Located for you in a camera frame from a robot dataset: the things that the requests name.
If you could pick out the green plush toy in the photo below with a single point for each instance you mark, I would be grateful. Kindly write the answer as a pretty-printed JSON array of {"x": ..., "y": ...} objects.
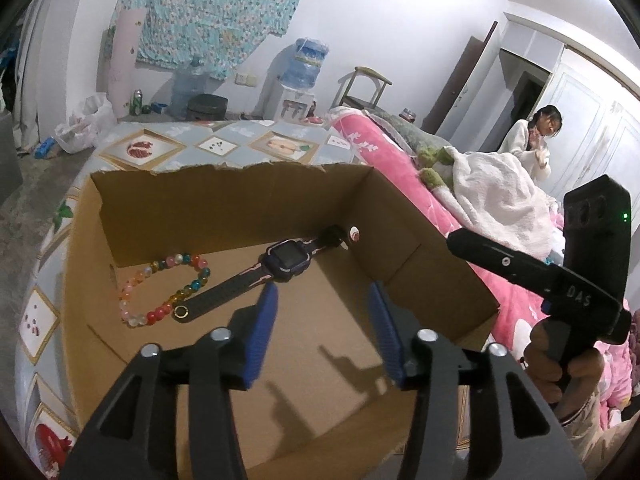
[{"x": 435, "y": 165}]

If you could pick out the fruit print tablecloth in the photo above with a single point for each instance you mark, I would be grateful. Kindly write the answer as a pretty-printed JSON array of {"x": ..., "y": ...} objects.
[{"x": 240, "y": 147}]

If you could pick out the pink floral blanket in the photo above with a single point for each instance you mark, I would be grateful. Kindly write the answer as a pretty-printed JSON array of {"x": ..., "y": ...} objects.
[{"x": 385, "y": 150}]

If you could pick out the white curtain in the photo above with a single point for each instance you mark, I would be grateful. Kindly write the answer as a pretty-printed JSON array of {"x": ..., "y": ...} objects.
[{"x": 30, "y": 85}]

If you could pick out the pink rolled mat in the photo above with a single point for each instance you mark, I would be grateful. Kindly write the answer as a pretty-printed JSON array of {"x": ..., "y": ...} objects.
[{"x": 125, "y": 60}]

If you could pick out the white plastic bag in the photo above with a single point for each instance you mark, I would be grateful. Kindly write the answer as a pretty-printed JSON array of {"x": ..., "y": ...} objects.
[{"x": 80, "y": 130}]

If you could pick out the dark purple smart watch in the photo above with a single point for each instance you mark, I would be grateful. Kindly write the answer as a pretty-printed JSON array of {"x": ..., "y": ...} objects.
[{"x": 285, "y": 257}]

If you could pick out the black round pot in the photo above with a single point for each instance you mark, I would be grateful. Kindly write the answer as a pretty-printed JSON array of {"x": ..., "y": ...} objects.
[{"x": 207, "y": 107}]

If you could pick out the white fleece blanket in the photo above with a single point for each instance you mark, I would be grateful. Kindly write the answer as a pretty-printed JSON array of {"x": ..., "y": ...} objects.
[{"x": 500, "y": 200}]

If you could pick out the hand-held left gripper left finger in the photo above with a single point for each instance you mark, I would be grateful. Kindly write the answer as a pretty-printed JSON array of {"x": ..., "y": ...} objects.
[{"x": 260, "y": 335}]

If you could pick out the blue plastic item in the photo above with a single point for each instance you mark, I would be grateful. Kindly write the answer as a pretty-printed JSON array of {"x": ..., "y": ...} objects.
[{"x": 44, "y": 148}]

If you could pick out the small glass jar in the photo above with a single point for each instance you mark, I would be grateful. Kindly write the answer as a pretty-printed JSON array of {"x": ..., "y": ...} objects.
[{"x": 408, "y": 115}]

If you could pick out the person's right hand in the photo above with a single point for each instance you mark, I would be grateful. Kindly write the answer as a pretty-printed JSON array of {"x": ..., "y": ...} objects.
[{"x": 537, "y": 360}]

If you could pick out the teal floral wall cloth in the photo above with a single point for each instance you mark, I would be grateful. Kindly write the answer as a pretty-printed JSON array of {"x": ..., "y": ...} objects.
[{"x": 210, "y": 10}]

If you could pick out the brown door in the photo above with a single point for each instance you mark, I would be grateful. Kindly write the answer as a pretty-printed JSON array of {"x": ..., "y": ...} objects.
[{"x": 465, "y": 85}]

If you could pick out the brown cardboard box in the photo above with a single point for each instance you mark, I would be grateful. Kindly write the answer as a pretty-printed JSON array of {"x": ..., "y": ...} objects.
[{"x": 310, "y": 350}]

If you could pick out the person's right forearm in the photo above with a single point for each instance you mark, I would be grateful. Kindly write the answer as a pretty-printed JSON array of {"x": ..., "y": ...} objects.
[{"x": 600, "y": 435}]

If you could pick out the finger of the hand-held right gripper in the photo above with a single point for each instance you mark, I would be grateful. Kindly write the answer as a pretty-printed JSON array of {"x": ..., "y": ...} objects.
[{"x": 500, "y": 260}]

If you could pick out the wooden chair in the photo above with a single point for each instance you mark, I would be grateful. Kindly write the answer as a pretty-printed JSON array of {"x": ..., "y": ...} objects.
[{"x": 370, "y": 77}]

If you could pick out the white water dispenser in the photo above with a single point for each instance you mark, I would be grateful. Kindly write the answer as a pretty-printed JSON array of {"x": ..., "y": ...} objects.
[{"x": 295, "y": 105}]

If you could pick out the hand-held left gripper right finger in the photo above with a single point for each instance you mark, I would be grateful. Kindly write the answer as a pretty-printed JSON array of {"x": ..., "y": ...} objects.
[{"x": 385, "y": 330}]

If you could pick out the white wardrobe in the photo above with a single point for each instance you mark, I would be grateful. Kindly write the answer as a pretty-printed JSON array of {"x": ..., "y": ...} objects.
[{"x": 600, "y": 125}]

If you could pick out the green bottle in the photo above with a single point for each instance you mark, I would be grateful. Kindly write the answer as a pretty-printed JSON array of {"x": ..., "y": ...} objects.
[{"x": 135, "y": 105}]

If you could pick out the clear empty water jug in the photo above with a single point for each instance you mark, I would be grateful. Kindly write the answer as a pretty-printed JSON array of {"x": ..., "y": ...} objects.
[{"x": 187, "y": 90}]

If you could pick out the grey green blanket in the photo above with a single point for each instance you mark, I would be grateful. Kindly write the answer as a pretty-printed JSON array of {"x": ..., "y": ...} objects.
[{"x": 405, "y": 132}]

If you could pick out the wall power outlet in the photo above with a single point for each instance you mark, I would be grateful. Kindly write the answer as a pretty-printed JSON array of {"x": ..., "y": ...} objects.
[{"x": 246, "y": 79}]

